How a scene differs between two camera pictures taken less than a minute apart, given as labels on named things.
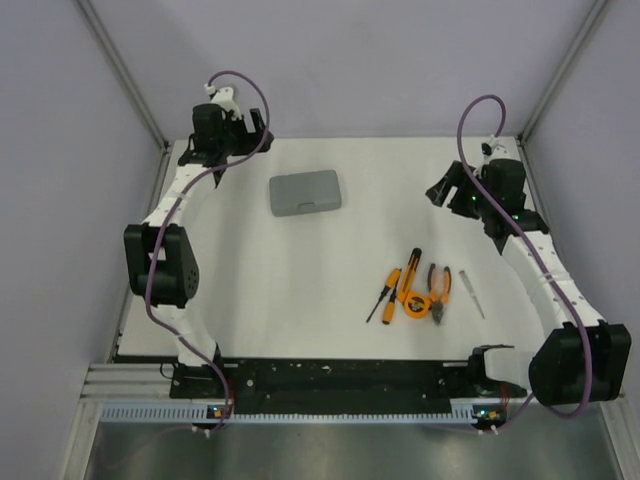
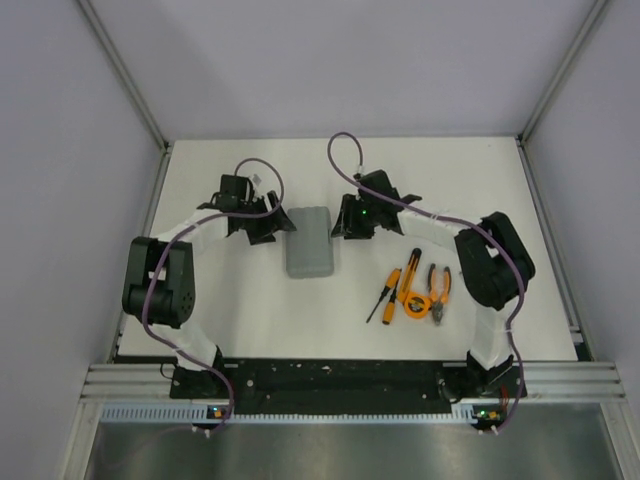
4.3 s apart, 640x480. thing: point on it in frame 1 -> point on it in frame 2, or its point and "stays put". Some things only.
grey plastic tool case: x=303 y=193 -> x=309 y=252
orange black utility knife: x=409 y=273 stays put
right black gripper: x=438 y=194 -> x=346 y=226
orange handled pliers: x=438 y=298 stays put
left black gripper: x=248 y=139 -> x=272 y=222
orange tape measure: x=417 y=305 stays put
